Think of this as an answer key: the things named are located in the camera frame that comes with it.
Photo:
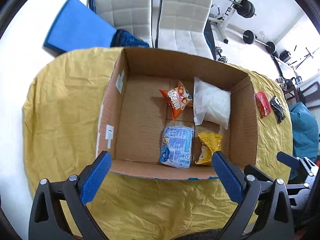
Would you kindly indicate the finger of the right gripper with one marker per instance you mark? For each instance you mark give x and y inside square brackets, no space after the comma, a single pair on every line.
[303,178]
[296,162]

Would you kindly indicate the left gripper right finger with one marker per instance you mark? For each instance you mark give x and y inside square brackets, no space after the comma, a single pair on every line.
[263,210]

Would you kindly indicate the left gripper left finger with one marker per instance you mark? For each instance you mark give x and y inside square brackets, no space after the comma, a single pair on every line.
[47,218]

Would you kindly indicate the yellow snack packet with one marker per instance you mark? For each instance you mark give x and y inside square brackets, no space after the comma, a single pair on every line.
[210,143]

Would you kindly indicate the white stuffing zip bag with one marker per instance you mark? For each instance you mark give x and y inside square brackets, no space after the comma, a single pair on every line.
[211,103]

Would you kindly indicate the light blue printed packet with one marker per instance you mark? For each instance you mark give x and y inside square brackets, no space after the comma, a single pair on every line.
[176,146]

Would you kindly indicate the teal blanket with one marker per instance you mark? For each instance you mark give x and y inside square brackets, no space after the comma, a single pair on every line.
[305,132]

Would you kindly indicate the black snack packet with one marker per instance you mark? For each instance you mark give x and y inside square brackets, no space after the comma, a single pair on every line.
[277,109]

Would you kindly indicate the red snack packet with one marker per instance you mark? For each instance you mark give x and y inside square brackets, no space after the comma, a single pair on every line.
[262,103]

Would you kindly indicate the dark wooden chair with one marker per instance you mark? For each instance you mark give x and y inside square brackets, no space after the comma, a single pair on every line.
[308,96]

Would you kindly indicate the orange panda snack bag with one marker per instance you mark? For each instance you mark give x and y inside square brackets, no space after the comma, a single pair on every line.
[178,99]

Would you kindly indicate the yellow tablecloth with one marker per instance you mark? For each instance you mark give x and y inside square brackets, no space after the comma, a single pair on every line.
[87,101]

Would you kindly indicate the brown cardboard box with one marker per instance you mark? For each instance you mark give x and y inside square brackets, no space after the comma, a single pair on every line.
[148,91]

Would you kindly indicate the barbell with black plates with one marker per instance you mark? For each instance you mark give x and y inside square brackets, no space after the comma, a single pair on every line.
[249,38]

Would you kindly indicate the chrome dumbbell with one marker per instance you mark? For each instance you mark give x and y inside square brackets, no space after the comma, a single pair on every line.
[220,58]

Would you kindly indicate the black blue weight bench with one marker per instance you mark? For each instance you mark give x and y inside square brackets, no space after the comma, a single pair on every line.
[208,34]

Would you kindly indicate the white quilted chair right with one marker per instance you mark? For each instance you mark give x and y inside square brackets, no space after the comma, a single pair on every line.
[181,25]

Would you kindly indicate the white quilted chair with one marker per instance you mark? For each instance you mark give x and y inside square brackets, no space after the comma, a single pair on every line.
[134,16]
[181,25]

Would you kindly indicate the blue foam mat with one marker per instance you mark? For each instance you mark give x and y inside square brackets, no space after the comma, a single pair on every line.
[78,27]

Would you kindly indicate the dark blue knitted cloth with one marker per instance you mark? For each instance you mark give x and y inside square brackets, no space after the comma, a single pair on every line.
[123,38]

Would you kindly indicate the white quilted chair left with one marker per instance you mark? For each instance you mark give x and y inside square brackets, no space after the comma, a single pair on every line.
[134,16]

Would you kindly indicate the white weight rack frame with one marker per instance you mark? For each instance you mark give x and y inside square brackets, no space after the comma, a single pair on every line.
[244,8]

